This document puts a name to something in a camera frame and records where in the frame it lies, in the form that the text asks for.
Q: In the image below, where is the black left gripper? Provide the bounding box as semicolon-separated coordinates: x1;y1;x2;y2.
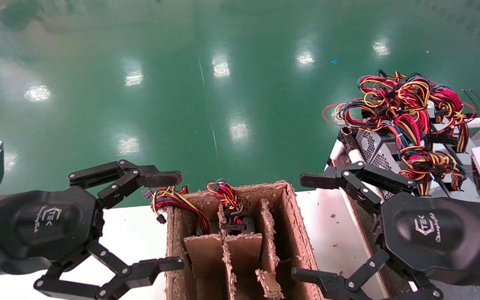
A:
0;160;185;300

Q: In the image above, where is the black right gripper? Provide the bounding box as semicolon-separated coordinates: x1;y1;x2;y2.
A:
291;161;480;300

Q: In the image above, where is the multicoloured power supply cable bundle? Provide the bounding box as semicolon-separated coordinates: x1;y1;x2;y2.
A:
206;178;249;235
141;185;211;235

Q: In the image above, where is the worn brown cardboard box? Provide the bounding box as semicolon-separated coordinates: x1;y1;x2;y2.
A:
164;180;325;300

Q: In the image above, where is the silver mesh power supply unit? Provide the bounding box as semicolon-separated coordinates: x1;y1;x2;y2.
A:
373;160;474;203
354;125;436;167

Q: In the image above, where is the frayed cardboard divider insert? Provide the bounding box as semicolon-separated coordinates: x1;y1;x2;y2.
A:
183;198;285;300

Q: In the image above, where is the black tube joint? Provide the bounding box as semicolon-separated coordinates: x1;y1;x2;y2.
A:
339;126;359;155

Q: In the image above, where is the short white tube post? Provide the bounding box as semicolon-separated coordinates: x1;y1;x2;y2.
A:
327;140;345;169

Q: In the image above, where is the large tangled multicoloured cable mass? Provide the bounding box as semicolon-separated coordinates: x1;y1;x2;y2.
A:
322;70;479;196

